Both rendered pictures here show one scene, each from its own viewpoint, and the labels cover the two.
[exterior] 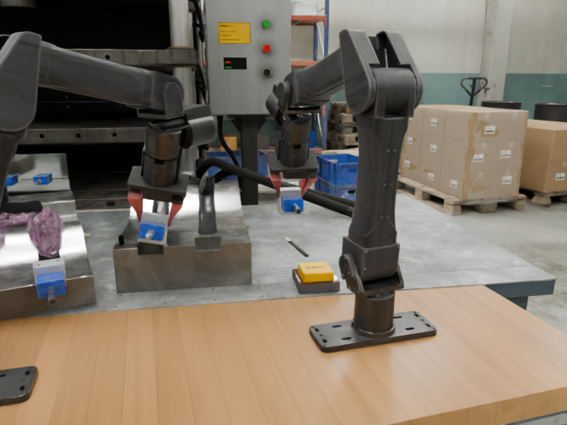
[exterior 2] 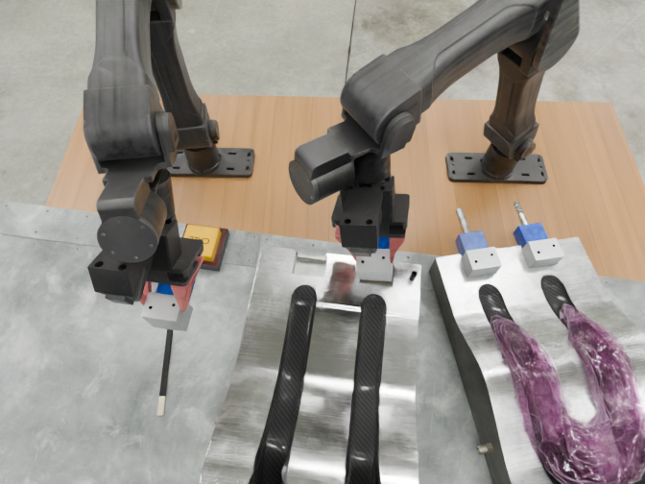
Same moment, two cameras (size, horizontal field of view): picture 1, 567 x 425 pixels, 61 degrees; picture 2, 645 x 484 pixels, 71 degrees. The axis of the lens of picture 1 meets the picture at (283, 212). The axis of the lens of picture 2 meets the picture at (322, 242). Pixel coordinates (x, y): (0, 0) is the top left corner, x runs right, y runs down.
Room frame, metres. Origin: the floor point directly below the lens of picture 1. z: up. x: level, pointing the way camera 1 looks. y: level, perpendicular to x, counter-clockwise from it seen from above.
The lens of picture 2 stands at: (1.19, 0.26, 1.54)
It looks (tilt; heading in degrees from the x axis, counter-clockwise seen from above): 61 degrees down; 197
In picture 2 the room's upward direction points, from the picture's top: 1 degrees clockwise
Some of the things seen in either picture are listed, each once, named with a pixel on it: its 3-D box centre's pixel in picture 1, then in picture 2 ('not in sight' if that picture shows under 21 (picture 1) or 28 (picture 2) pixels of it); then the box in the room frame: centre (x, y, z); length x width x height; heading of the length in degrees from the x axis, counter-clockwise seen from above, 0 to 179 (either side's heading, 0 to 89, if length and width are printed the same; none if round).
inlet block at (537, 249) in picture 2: not in sight; (529, 232); (0.70, 0.49, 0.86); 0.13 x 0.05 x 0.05; 26
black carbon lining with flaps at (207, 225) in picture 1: (181, 202); (328, 402); (1.09, 0.24, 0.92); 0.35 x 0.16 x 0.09; 9
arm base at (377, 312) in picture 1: (374, 310); (201, 151); (0.70, -0.15, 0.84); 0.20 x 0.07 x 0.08; 106
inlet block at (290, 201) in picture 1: (293, 204); (177, 280); (1.00, -0.02, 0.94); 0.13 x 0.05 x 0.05; 9
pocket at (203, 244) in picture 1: (208, 249); (310, 268); (0.89, 0.15, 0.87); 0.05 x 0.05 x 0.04; 9
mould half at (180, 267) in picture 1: (187, 220); (319, 418); (1.11, 0.23, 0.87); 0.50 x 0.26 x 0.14; 9
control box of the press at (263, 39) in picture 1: (249, 201); not in sight; (1.83, 0.13, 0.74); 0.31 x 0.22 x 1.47; 99
